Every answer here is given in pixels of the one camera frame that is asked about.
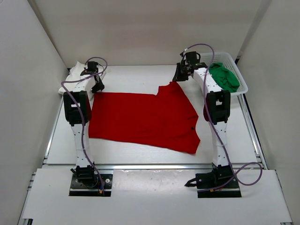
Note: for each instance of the red t-shirt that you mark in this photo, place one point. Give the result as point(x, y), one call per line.
point(166, 119)

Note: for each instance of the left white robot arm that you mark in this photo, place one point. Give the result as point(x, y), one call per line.
point(83, 82)

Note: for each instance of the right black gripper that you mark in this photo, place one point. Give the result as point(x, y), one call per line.
point(179, 73)

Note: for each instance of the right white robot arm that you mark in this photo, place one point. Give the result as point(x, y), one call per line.
point(216, 111)

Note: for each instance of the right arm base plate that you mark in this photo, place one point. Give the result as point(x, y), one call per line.
point(219, 183)

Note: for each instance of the green t-shirt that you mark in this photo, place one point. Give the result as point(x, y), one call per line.
point(224, 77)

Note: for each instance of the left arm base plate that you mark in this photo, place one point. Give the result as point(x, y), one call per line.
point(91, 189)

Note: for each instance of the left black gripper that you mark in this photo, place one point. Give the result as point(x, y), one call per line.
point(100, 86)

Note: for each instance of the white t-shirt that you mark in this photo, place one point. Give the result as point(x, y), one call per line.
point(74, 74)

